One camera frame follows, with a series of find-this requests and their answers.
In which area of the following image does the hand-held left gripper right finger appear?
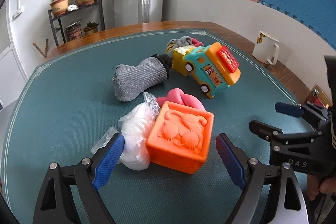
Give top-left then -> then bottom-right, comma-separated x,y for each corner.
216,133 -> 306,224

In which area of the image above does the white enamel mug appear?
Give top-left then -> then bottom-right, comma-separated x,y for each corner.
252,30 -> 280,65

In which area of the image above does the grey sock with black cuff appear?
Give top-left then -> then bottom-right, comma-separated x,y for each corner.
112,54 -> 174,102

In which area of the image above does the green table mat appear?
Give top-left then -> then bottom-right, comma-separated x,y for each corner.
0,29 -> 310,224

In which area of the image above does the pink metal tin container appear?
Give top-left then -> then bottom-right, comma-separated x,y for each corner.
304,84 -> 334,109

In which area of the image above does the orange embossed toy block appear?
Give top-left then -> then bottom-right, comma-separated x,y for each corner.
146,101 -> 214,174

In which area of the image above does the small potted succulent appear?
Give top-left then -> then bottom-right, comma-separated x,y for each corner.
83,21 -> 99,36

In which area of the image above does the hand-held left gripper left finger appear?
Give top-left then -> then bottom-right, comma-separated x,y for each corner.
33,132 -> 125,224

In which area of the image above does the black metal plant rack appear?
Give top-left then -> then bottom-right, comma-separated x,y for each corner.
48,0 -> 106,47

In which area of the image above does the teal and orange toy bus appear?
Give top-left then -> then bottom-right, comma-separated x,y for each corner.
184,42 -> 241,99

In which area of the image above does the white plastic bag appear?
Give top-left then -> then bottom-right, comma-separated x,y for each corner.
91,91 -> 162,170

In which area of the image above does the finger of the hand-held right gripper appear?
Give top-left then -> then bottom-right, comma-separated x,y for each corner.
249,120 -> 323,147
275,102 -> 328,130

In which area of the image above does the brown patterned pot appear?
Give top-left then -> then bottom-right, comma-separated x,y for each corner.
64,20 -> 84,42

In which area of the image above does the person's right hand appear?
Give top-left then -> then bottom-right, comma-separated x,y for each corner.
307,174 -> 336,201

